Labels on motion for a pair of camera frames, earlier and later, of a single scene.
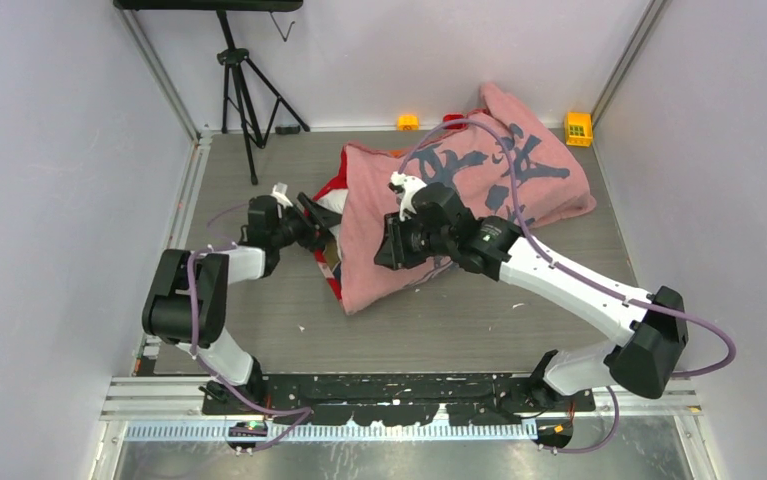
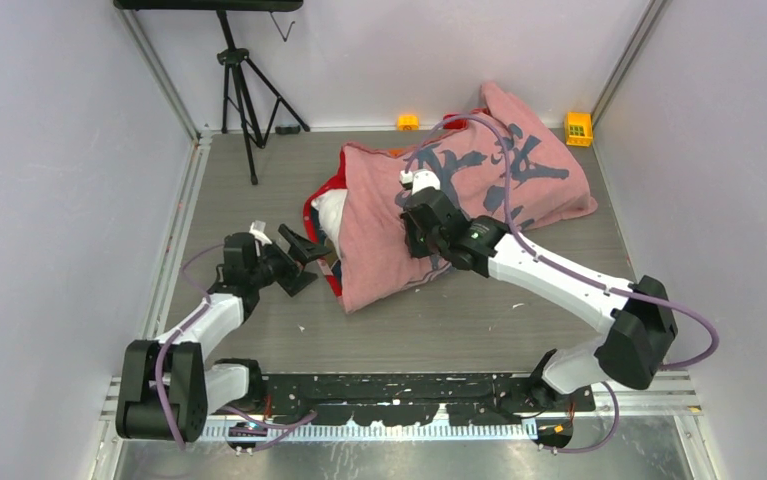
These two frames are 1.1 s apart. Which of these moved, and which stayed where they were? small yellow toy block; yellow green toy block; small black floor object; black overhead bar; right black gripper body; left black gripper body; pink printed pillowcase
Moved: left black gripper body
Stayed: pink printed pillowcase; yellow green toy block; right black gripper body; black overhead bar; small black floor object; small yellow toy block
